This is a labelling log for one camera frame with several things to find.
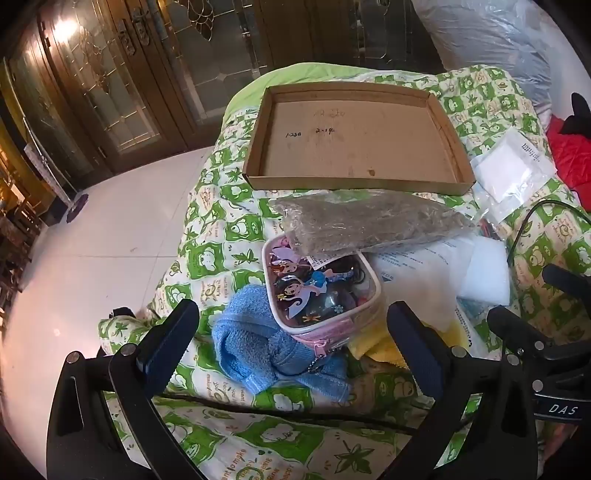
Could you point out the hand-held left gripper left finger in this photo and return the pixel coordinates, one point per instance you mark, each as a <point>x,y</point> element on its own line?
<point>161,346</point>

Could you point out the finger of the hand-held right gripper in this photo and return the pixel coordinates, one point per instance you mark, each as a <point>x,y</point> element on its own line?
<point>512,323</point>
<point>568,282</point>

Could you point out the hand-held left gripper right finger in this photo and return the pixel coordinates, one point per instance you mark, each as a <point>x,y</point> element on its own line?
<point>415,355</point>

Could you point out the yellow cloth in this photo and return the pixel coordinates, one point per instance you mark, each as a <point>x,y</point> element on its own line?
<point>369,347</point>

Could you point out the white foam block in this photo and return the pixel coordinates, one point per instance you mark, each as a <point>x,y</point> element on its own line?
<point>485,272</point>

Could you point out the white printed plastic packet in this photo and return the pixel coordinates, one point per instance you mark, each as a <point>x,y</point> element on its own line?
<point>415,277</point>

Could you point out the blue towel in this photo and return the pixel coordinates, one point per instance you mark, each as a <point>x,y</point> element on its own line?
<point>249,337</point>

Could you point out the clear bag of coloured sticks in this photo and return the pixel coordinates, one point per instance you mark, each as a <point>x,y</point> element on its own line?
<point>487,229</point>

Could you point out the pink cartoon zipper pouch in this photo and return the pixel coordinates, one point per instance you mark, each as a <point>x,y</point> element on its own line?
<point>318,290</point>

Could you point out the clear bag of dried herbs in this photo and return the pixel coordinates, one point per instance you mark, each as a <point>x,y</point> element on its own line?
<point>369,221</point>

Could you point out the shallow cardboard box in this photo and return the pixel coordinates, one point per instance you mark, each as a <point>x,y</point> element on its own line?
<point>351,138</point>

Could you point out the clear bag of white pads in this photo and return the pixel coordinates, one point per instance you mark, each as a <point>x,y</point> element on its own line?
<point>508,170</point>

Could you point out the red cloth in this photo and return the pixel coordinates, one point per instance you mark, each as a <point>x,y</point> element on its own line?
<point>572,152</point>

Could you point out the green white printed quilt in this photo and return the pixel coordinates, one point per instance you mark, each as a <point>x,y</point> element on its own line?
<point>221,221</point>

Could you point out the purple round floor mat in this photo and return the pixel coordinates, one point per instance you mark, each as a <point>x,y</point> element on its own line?
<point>76,206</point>

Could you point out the black cloth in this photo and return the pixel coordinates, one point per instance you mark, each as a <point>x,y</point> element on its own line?
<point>581,110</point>

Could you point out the dark wooden furniture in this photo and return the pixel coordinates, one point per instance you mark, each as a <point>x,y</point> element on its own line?
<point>18,221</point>

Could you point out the large clear plastic bag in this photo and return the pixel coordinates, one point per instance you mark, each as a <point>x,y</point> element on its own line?
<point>485,41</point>

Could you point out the wooden glass double door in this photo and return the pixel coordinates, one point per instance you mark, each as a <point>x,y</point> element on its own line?
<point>129,83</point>

